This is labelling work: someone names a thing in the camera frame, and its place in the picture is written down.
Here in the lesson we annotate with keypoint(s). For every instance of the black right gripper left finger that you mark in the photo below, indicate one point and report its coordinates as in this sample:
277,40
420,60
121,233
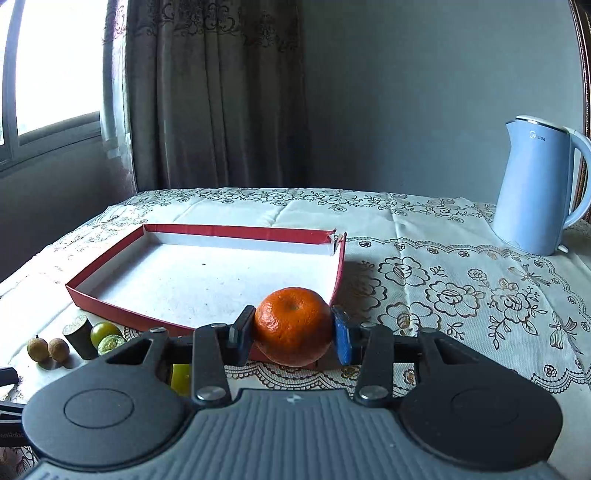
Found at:
207,350

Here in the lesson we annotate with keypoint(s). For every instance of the green round fruit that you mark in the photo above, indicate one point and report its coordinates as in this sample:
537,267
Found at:
101,330

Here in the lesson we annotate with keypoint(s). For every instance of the wooden chair back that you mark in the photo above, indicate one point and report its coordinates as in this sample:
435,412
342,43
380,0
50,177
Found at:
580,11

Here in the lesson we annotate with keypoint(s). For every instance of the dark sugarcane piece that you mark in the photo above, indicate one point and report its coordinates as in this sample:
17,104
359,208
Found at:
77,333

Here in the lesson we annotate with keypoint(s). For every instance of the brown patterned curtain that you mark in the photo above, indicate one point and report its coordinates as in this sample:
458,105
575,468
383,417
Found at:
204,94

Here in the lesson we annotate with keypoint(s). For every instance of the orange tangerine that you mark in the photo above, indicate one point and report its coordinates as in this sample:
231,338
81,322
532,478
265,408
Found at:
293,327

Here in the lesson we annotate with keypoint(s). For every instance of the halved green lime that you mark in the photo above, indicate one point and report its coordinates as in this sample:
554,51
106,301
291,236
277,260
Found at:
109,343

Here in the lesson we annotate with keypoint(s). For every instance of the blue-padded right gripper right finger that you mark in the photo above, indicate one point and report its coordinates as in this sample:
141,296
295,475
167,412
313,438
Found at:
376,350

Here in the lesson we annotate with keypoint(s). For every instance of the light blue electric kettle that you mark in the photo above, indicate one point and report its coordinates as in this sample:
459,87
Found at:
533,207

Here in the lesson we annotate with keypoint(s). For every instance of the floral lace tablecloth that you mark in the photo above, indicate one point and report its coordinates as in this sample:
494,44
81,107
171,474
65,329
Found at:
411,262

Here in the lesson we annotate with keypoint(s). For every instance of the red shallow cardboard box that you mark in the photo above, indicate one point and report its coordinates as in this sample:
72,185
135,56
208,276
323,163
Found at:
184,276

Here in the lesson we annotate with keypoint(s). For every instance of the window with grey frame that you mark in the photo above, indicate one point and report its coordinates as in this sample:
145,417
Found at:
51,76

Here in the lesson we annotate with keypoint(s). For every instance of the yellow fruit piece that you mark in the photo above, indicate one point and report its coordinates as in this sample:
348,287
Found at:
180,380

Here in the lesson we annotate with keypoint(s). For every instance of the brown longan fruit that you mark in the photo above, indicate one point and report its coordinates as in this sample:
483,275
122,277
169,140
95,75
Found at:
37,349
58,350

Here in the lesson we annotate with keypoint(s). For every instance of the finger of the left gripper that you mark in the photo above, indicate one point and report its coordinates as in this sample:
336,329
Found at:
8,377

